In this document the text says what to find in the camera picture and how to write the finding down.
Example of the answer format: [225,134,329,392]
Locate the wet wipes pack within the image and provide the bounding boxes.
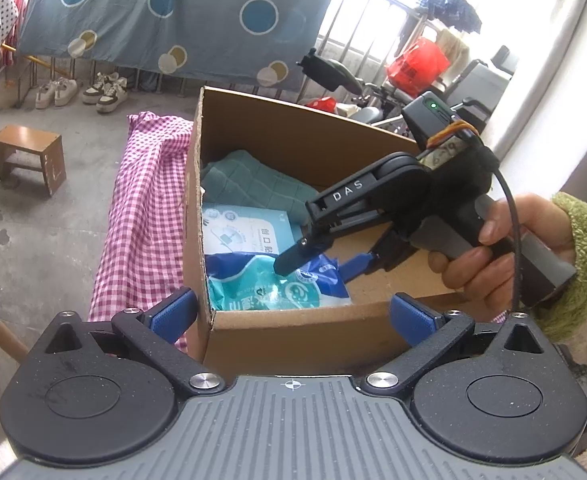
[205,252,352,312]

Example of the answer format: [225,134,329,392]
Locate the blue bandage box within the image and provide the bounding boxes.
[202,204,302,256]

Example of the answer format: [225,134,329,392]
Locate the teal waffle cloth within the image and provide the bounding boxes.
[200,150,317,226]

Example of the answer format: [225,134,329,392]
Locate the green fleece sleeve forearm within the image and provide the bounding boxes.
[527,192,587,456]

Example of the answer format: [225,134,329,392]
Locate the person right hand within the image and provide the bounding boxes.
[428,193,578,313]

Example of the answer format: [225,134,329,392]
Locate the pink checkered tablecloth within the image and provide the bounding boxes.
[88,110,194,322]

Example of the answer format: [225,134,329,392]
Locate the brown cardboard box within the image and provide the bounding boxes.
[182,84,495,378]

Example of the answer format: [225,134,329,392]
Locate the wheelchair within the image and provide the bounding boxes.
[367,44,517,137]

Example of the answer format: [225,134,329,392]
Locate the red plastic bag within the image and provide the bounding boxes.
[386,37,450,98]

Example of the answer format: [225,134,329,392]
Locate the beige hanging towel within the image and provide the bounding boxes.
[435,28,470,67]

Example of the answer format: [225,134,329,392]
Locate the red bag on floor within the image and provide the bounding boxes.
[305,96,337,114]

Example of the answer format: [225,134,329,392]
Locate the dark blue hanging clothes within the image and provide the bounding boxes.
[418,0,482,34]

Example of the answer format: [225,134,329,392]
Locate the small wooden stool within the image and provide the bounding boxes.
[0,125,66,196]

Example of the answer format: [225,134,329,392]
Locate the blue patterned hanging sheet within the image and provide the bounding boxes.
[18,0,331,91]

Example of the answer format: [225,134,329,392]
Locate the black white sneaker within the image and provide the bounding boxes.
[82,72,118,105]
[96,77,128,114]

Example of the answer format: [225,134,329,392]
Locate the black cable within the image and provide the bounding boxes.
[472,131,525,313]

